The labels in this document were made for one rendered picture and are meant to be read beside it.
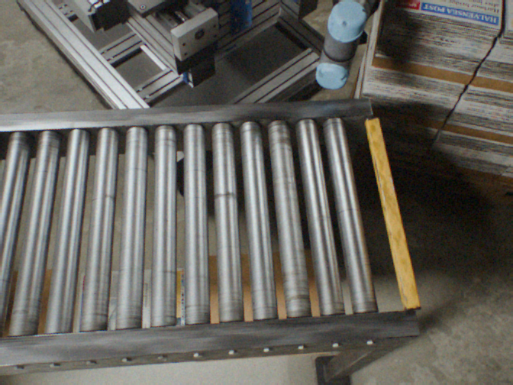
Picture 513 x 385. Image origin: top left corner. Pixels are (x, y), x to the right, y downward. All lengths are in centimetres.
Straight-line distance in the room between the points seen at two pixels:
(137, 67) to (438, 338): 152
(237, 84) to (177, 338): 123
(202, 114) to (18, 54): 153
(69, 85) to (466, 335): 189
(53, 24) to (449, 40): 154
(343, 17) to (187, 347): 71
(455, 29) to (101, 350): 113
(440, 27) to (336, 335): 85
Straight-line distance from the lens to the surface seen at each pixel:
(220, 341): 92
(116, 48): 209
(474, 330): 192
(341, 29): 106
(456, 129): 174
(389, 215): 102
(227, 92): 191
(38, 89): 236
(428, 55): 148
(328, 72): 113
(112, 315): 180
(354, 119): 116
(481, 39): 145
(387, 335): 96
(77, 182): 109
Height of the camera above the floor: 171
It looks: 63 degrees down
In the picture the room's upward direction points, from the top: 3 degrees clockwise
